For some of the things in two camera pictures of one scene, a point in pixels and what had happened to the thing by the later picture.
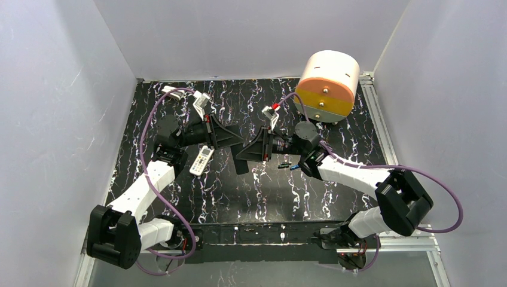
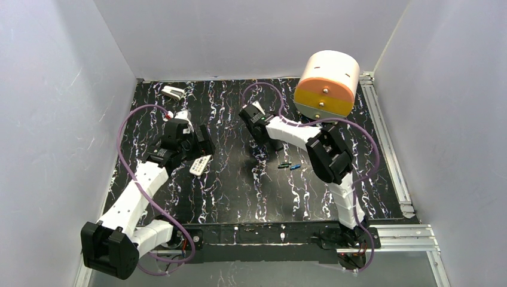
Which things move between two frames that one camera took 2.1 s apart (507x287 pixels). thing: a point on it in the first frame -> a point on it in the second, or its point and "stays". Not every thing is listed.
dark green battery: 283,165 stays
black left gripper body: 213,131 -> 203,140
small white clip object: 178,94 stays
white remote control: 201,160 stays
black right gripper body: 265,143 -> 252,115
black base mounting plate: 265,243 stays
